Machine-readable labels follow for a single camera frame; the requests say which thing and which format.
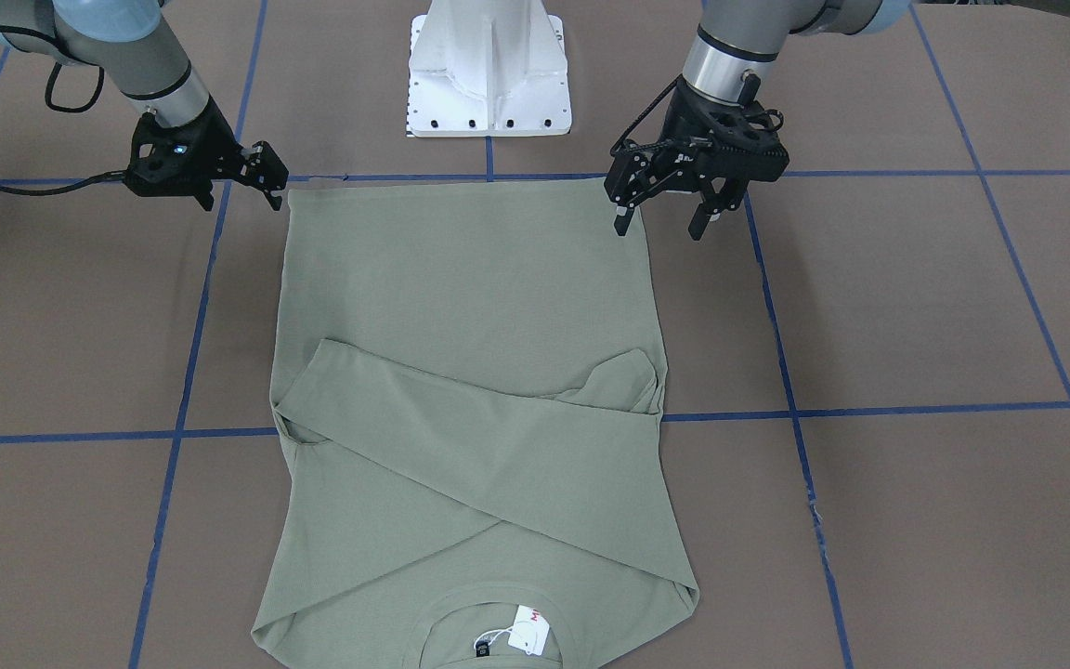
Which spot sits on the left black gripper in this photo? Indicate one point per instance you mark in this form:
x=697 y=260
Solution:
x=681 y=116

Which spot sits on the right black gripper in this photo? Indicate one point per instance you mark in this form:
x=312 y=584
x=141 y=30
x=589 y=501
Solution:
x=211 y=135

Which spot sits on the olive green long-sleeve shirt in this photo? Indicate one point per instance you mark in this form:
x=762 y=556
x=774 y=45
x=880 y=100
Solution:
x=468 y=382

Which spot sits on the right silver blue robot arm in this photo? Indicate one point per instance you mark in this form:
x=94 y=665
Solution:
x=131 y=45

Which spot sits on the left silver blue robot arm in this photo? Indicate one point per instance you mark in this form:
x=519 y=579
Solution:
x=737 y=43

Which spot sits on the white shirt price tag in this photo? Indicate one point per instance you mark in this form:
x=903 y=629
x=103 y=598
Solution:
x=528 y=632

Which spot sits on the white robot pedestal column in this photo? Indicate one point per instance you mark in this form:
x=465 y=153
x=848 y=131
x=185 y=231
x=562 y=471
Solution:
x=488 y=69

